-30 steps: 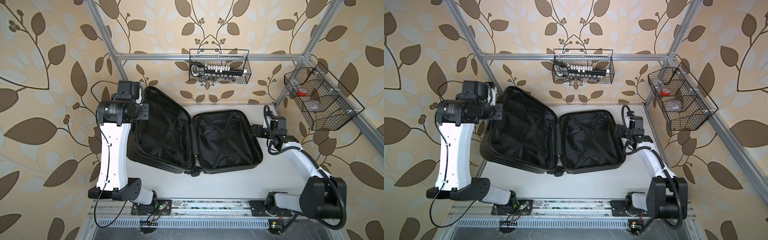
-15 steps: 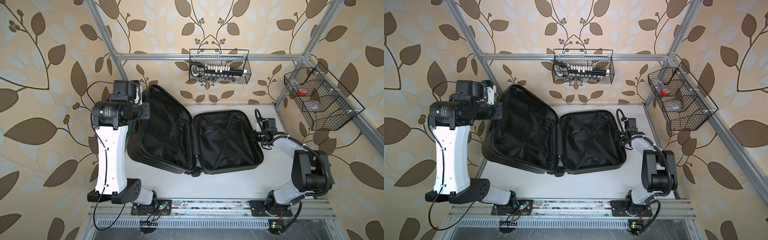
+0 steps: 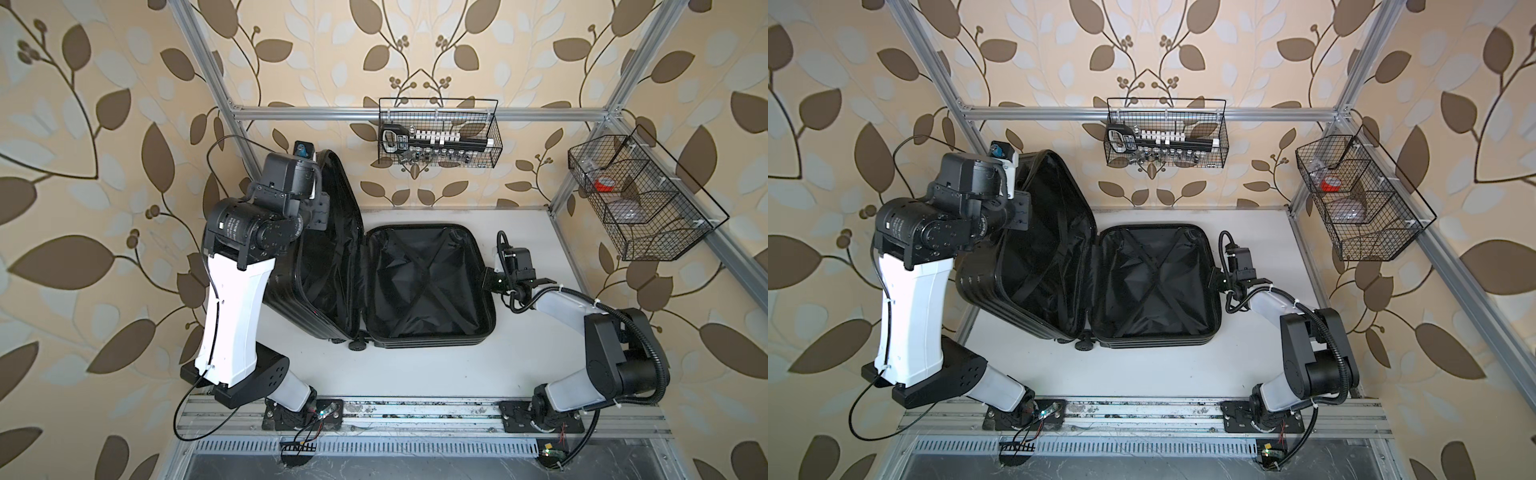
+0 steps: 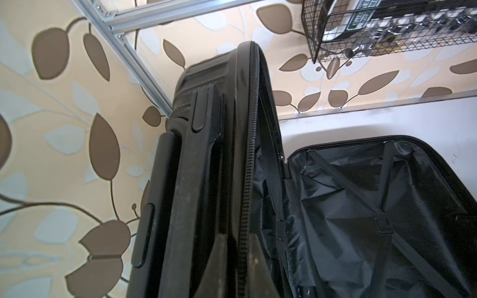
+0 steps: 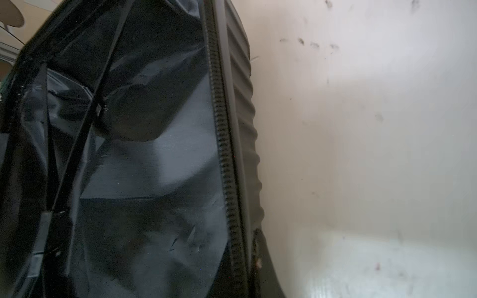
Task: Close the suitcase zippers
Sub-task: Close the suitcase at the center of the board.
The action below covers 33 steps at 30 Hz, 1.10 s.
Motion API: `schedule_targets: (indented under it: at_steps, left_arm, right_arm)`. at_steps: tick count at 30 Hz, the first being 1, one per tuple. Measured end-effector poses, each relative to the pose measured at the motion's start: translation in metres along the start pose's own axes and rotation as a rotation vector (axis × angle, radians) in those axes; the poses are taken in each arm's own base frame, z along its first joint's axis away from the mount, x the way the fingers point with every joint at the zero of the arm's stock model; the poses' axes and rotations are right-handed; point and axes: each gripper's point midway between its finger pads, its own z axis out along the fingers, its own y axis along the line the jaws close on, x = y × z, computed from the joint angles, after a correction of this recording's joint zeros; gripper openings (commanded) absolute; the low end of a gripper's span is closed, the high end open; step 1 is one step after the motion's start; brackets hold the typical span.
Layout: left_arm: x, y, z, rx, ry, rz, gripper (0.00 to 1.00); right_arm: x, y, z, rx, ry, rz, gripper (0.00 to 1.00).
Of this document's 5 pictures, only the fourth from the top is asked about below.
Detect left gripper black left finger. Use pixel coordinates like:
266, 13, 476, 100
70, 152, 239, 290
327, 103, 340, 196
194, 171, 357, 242
193, 233, 238, 298

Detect socket set in basket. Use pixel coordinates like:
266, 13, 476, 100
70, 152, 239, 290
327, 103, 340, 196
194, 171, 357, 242
322, 0, 477, 51

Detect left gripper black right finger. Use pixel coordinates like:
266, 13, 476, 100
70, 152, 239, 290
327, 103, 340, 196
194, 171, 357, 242
247, 234, 279, 298

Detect black wire basket back wall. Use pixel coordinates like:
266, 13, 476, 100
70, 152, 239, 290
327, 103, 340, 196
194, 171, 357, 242
301, 0, 477, 64

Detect black hard-shell suitcase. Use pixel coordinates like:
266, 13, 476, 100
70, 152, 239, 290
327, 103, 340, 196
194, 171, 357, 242
127, 42, 477, 298

